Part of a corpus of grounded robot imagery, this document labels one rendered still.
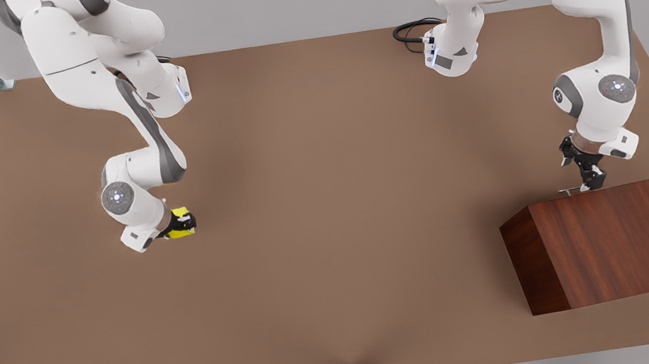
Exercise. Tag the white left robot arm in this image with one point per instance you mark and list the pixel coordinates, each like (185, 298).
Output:
(589, 11)

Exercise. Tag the yellow square block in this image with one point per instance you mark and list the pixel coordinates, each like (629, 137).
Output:
(182, 221)

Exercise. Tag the dark wooden drawer cabinet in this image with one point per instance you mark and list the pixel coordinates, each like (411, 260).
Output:
(612, 243)

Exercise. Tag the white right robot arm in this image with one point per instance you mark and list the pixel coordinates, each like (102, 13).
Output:
(94, 81)

